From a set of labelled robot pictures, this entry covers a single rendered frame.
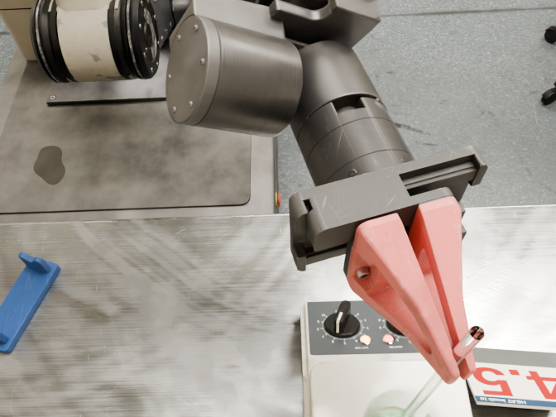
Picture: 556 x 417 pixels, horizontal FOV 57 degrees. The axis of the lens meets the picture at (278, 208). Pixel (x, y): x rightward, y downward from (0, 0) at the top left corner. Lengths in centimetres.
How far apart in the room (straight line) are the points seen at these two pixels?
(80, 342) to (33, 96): 93
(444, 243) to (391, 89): 156
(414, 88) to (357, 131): 154
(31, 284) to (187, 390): 20
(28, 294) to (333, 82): 41
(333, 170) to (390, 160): 3
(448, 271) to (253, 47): 15
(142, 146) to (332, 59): 91
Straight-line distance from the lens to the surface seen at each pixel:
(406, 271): 24
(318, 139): 29
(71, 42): 108
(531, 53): 206
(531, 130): 180
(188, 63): 29
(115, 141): 123
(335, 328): 46
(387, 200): 25
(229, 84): 27
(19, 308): 60
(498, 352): 55
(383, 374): 43
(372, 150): 28
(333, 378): 43
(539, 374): 55
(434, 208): 25
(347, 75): 31
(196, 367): 53
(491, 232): 61
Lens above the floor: 125
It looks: 57 degrees down
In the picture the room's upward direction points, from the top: 4 degrees counter-clockwise
